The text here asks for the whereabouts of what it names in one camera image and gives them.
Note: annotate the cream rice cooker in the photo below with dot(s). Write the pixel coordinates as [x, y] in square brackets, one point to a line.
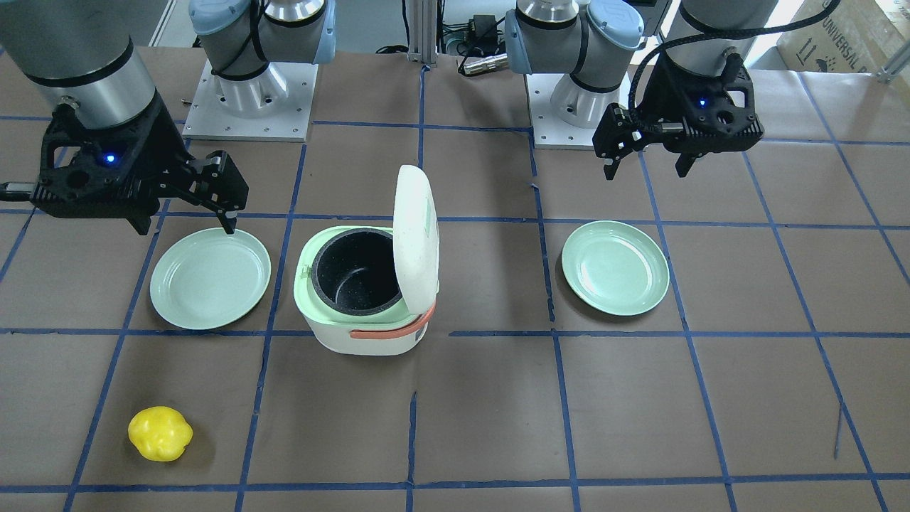
[371, 291]

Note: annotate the aluminium frame post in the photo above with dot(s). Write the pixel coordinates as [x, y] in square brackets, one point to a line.
[423, 21]

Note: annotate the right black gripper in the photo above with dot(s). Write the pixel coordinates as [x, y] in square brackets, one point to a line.
[156, 146]

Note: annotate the cardboard box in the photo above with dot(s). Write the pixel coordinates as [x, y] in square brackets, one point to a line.
[857, 37]

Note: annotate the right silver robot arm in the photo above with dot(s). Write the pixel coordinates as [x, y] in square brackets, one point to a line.
[77, 52]

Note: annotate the side green plate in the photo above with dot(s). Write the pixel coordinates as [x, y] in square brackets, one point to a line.
[615, 268]
[210, 279]

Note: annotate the yellow toy pepper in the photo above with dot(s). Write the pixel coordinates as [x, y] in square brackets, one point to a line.
[160, 433]

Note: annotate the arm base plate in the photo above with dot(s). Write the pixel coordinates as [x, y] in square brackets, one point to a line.
[564, 116]
[274, 107]

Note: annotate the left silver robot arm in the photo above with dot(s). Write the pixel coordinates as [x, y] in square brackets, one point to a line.
[595, 42]

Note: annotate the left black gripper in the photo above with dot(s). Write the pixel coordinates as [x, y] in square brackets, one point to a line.
[659, 94]

